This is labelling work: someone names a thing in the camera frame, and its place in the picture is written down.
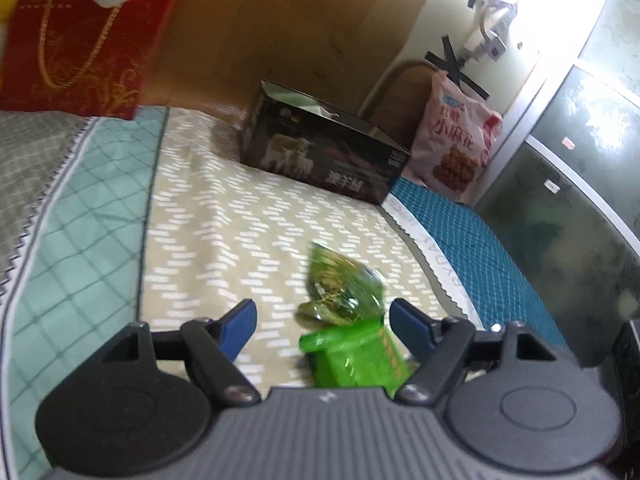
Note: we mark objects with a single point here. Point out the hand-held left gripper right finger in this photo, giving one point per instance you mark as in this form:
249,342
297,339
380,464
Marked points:
407,322

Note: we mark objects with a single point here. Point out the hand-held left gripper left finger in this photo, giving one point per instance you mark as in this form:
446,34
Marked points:
240,326

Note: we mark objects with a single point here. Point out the bright green snack packet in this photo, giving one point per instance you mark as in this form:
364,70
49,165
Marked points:
355,356

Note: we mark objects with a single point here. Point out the clear green snack packet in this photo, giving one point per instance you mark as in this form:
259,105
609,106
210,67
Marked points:
340,280

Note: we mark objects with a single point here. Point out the blue textured mat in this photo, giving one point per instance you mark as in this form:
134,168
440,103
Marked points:
480,260

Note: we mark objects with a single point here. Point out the pink snack bag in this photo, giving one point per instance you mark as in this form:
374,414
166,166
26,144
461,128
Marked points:
450,150

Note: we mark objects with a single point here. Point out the black printed carton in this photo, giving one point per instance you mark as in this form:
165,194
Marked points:
320,150

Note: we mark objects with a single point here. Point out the dark glass door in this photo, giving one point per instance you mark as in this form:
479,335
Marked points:
575,185

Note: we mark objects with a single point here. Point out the wooden headboard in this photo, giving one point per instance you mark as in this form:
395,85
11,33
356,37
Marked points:
300,25

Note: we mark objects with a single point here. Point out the red gift bag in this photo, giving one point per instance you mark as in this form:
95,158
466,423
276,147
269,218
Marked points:
85,45

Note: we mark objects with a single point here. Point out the yellow plush toy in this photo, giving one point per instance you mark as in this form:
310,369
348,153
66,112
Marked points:
10,0

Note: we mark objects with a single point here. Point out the white wall device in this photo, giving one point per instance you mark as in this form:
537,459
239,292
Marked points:
487,30

